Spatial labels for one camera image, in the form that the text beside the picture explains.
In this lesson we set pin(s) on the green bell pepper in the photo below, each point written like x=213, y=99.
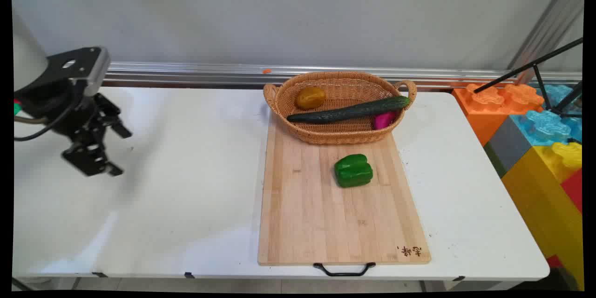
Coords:
x=353, y=171

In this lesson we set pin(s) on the yellow giant building block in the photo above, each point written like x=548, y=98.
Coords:
x=545, y=200

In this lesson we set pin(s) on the aluminium frame post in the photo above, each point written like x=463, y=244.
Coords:
x=549, y=21

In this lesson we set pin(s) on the dark green cucumber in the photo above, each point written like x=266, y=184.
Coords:
x=354, y=111

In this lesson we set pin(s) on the black tripod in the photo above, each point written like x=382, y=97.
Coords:
x=540, y=63

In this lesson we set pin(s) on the orange giant building block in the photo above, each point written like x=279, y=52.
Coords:
x=484, y=107

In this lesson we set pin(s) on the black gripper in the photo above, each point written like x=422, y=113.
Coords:
x=70, y=111

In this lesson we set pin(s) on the woven wicker basket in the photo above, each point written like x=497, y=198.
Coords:
x=326, y=132

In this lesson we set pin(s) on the aluminium rail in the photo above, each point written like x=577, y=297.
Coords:
x=195, y=74

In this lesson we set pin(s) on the wooden cutting board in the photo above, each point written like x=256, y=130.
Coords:
x=326, y=214

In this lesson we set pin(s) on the yellow orange toy pepper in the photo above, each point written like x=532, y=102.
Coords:
x=310, y=98

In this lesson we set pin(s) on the red giant building block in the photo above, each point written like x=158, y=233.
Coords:
x=573, y=188

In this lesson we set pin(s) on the grey giant building block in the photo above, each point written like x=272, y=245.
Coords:
x=507, y=146

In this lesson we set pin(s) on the blue giant building block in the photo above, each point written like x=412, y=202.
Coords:
x=545, y=125

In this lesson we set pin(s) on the magenta toy vegetable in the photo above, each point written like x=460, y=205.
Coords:
x=382, y=120

